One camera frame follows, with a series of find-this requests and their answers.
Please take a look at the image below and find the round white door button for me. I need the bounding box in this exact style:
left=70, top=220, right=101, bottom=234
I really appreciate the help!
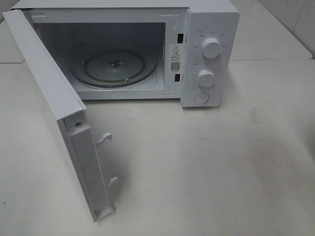
left=194, top=92, right=210, bottom=104

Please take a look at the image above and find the white timer knob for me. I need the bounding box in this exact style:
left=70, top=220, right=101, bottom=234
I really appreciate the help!
left=197, top=69, right=216, bottom=88

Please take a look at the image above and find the white microwave door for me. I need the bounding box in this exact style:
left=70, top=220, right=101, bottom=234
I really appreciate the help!
left=3, top=9, right=118, bottom=222

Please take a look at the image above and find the glass microwave turntable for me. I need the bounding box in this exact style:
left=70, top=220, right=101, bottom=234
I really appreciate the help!
left=70, top=49, right=158, bottom=88

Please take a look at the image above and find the white warning label sticker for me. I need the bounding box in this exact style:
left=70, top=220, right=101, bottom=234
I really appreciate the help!
left=169, top=44, right=184, bottom=73

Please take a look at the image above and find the white microwave oven body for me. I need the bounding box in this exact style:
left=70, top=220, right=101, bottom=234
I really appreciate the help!
left=9, top=0, right=239, bottom=107

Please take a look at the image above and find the upper white power knob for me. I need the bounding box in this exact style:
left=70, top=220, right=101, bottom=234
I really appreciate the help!
left=200, top=36, right=222, bottom=59

